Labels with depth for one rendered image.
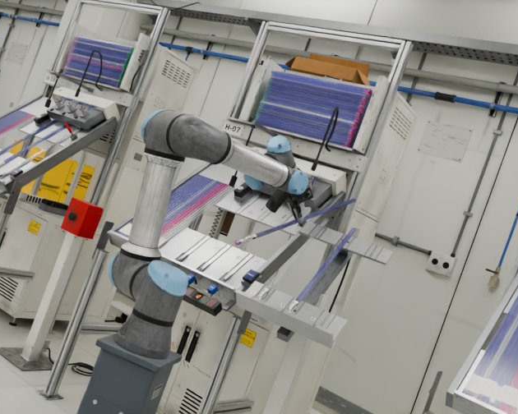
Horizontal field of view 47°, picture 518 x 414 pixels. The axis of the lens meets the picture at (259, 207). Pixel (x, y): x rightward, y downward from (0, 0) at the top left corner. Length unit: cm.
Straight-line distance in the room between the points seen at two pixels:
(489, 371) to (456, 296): 198
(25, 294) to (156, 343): 183
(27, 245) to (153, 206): 180
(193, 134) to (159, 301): 45
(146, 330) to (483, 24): 324
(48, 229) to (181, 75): 120
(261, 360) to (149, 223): 92
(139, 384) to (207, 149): 63
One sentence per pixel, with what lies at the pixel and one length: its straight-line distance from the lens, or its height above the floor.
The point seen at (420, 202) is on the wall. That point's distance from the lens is 397.
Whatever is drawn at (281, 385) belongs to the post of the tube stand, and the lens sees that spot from 213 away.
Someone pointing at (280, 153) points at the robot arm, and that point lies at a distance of 197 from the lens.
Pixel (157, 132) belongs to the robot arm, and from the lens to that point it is 167.
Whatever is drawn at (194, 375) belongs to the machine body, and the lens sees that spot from 259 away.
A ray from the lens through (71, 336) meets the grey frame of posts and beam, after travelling 264.
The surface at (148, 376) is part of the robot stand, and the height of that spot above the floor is 51.
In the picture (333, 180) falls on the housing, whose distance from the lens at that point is 249.
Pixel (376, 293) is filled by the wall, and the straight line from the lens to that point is 398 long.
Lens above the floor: 99
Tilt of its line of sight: 1 degrees up
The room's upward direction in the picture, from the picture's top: 20 degrees clockwise
